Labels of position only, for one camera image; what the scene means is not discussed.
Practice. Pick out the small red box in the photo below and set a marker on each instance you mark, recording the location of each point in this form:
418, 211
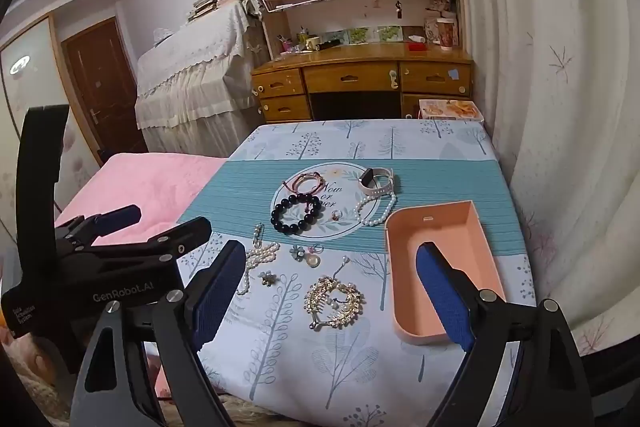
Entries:
417, 48

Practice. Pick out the wooden desk with drawers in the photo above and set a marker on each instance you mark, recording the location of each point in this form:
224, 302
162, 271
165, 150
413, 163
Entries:
350, 53

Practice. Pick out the tree print tablecloth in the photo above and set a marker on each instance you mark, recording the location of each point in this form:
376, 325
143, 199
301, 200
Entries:
350, 357

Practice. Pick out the lace covered piano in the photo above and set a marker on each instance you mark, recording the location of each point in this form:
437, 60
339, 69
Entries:
190, 72

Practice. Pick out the orange print box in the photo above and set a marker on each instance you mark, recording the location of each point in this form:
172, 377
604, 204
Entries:
450, 110

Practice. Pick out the pink blanket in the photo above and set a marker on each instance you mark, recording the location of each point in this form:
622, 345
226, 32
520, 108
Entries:
150, 177

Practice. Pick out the stack of books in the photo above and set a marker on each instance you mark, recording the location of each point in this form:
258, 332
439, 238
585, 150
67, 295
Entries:
215, 4

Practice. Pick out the small gold flower brooch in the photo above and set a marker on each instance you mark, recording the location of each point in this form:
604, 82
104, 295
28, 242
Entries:
267, 278

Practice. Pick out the pearl hair clip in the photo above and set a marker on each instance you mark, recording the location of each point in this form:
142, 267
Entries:
258, 233

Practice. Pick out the beige fluffy cloth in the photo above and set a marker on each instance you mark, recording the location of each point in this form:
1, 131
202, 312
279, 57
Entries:
25, 367

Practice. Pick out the grey flower brooch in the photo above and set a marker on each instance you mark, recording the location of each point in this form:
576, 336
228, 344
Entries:
298, 252

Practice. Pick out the white leaf print curtain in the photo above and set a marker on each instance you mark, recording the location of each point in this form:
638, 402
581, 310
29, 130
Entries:
525, 57

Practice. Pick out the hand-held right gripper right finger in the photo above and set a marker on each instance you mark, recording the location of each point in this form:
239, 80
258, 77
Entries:
445, 302

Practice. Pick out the pearl drop earring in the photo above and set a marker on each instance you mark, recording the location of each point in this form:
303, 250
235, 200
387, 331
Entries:
343, 263

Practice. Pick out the cream mug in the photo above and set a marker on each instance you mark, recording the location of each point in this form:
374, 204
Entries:
312, 43

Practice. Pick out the green photo card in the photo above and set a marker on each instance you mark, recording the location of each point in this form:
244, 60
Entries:
356, 36

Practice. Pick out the wardrobe sliding door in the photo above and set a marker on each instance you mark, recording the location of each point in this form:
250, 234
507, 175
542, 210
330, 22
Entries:
30, 107

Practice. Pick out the round shell pendant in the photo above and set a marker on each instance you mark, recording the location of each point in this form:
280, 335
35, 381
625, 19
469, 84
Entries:
313, 261

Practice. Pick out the pink plastic box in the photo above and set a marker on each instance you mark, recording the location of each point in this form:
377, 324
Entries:
450, 237

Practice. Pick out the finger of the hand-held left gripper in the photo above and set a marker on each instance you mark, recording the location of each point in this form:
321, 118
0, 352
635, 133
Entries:
120, 214
170, 243

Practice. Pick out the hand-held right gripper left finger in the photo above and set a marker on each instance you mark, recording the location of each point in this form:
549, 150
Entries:
215, 302

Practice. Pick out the floral paper cup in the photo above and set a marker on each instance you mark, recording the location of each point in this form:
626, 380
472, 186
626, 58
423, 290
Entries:
445, 34

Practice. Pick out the brown wooden door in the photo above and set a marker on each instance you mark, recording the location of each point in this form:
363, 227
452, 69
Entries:
100, 77

